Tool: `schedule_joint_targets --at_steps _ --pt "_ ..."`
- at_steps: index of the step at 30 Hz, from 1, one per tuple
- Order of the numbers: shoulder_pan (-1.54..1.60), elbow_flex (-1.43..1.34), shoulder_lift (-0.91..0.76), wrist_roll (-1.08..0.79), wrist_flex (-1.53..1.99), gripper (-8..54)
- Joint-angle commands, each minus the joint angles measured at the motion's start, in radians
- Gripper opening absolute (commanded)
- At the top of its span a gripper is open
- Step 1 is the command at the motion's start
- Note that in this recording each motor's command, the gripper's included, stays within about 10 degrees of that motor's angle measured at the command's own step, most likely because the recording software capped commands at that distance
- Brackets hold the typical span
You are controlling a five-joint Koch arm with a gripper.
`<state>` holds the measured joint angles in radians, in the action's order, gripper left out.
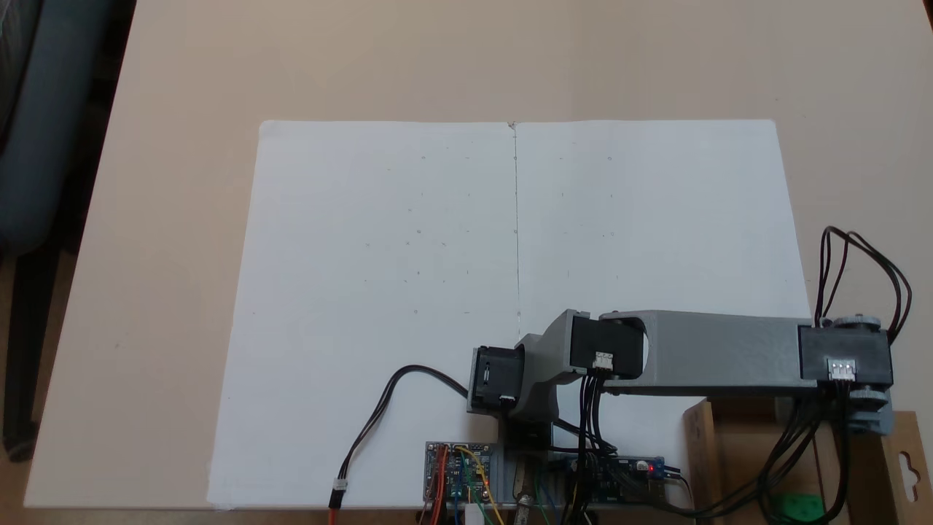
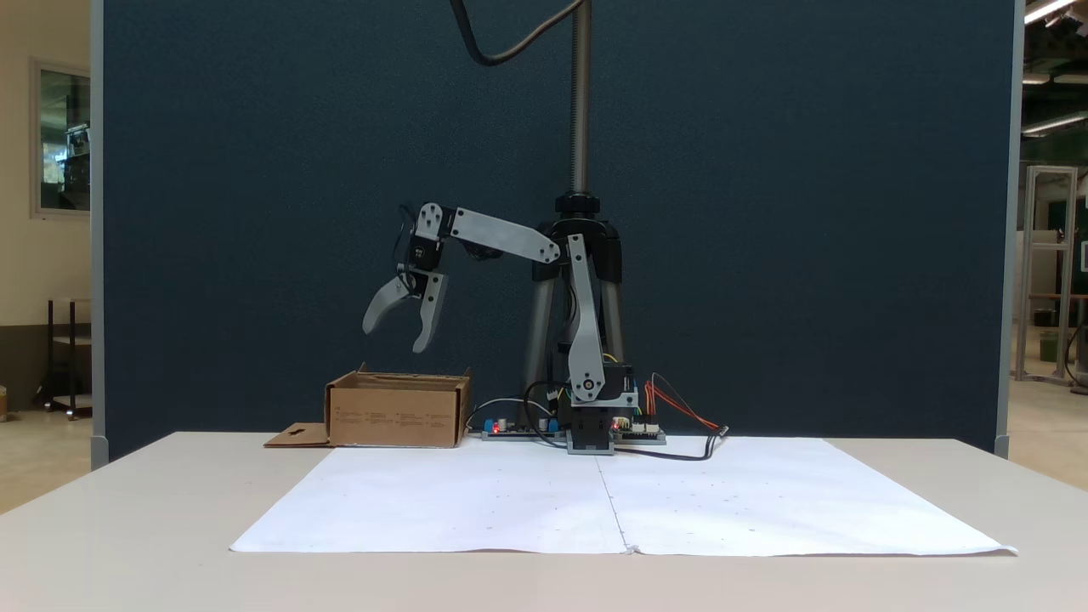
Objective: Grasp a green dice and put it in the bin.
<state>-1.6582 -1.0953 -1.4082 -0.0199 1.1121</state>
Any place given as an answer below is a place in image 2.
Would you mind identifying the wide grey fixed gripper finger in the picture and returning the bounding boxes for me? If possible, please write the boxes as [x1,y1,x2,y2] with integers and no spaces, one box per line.
[412,271,450,354]

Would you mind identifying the curved grey moving gripper finger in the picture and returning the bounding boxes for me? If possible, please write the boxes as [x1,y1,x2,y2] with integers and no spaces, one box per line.
[362,275,418,335]

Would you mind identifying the brown cardboard box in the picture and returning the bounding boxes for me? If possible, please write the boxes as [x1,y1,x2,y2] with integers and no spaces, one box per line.
[263,364,473,449]

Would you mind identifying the circuit board with blue terminals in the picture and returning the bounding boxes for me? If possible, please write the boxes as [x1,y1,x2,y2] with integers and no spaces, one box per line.
[482,415,566,442]

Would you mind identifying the dark blue partition panel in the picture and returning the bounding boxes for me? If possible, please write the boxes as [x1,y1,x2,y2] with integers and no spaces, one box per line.
[89,0,1025,464]

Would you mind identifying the white paper sheet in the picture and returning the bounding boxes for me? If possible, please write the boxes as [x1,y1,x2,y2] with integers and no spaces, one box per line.
[229,446,630,555]
[599,436,1018,558]

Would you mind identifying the black tripod with metal pole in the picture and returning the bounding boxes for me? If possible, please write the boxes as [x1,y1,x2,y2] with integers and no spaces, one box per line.
[479,0,630,409]

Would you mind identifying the circuit board with white connectors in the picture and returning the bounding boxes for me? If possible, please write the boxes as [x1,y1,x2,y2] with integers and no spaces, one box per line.
[614,416,667,445]

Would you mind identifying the dark shelf cart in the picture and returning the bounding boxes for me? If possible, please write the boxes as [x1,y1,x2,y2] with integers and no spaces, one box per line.
[36,297,93,422]

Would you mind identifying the thick black hanging cable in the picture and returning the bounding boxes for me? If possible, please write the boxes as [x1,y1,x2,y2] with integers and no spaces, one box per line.
[450,0,587,67]

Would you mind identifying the orange wires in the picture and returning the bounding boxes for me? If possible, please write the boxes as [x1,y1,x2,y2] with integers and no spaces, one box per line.
[644,374,723,433]

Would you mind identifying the black cable on table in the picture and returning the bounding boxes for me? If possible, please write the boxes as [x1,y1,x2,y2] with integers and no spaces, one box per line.
[489,425,730,462]

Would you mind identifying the framed wall window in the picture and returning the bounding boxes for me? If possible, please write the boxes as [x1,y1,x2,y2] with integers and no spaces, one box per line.
[30,58,92,220]

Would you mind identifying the aluminium frame structure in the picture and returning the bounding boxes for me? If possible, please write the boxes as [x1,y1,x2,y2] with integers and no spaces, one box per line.
[1016,166,1080,385]

